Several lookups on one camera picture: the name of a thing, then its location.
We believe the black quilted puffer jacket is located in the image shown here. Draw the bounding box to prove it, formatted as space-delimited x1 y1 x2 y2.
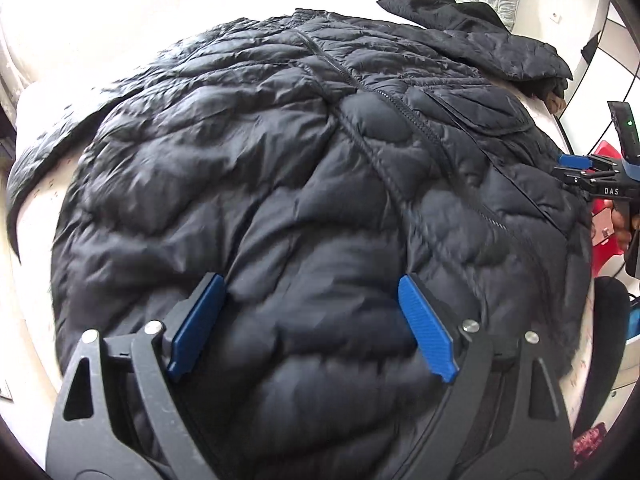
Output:
8 10 591 479

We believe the right hand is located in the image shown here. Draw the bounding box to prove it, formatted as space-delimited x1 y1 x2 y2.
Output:
604 200 639 252

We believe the red box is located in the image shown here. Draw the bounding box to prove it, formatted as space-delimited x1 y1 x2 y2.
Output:
589 140 626 276

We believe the black fleece garment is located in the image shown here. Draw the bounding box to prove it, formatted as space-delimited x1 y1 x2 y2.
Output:
378 0 573 101

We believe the white cherry print bedsheet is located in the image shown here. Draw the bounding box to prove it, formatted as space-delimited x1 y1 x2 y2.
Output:
0 0 597 461

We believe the black tracking camera box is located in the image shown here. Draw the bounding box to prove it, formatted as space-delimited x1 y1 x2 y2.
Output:
608 101 640 166

